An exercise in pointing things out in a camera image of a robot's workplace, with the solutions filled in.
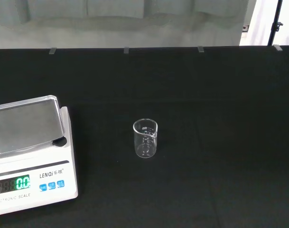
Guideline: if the black bench cloth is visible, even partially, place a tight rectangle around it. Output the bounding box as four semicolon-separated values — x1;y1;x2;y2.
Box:
0;44;289;228

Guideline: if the white electronic balance steel pan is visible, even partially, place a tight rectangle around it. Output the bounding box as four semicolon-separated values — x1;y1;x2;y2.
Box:
0;95;79;217

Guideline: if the black tripod stand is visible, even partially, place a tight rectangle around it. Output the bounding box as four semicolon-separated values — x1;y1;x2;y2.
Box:
268;0;284;46

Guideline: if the grey sofa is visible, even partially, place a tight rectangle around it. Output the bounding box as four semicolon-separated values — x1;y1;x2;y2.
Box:
0;0;250;50

